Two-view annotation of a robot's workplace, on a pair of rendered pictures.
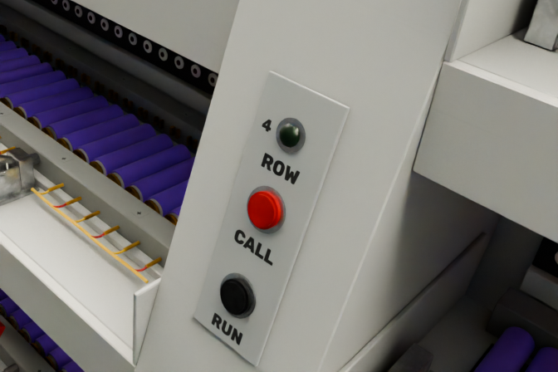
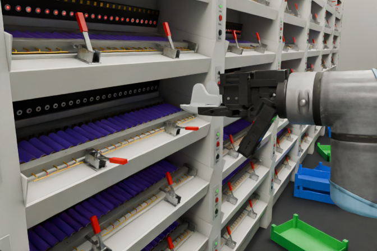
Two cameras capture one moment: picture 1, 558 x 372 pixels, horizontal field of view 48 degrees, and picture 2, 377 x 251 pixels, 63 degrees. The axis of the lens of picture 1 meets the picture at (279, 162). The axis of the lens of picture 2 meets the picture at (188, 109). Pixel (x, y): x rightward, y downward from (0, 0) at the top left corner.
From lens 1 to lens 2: 1.04 m
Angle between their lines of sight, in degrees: 87
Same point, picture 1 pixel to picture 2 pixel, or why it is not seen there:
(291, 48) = (216, 63)
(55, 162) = (168, 119)
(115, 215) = (182, 116)
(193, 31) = (205, 68)
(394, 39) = (222, 56)
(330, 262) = not seen: hidden behind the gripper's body
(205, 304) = not seen: hidden behind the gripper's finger
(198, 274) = not seen: hidden behind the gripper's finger
